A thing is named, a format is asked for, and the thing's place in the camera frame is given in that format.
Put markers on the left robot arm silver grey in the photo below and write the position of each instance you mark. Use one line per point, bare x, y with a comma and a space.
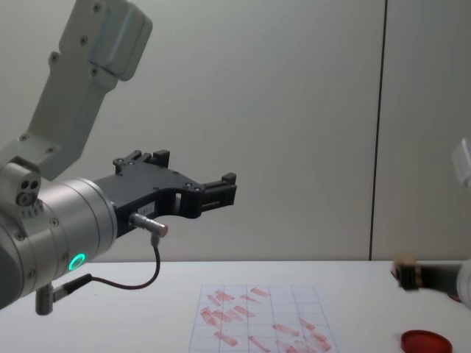
62, 206

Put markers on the grid paper with red stamps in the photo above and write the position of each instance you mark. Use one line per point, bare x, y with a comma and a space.
257, 320

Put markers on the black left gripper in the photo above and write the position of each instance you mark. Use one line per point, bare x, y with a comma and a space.
147, 187

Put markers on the white table cloth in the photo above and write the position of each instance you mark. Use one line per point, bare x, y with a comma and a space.
110, 331

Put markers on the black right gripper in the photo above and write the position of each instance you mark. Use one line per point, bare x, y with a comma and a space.
439, 276

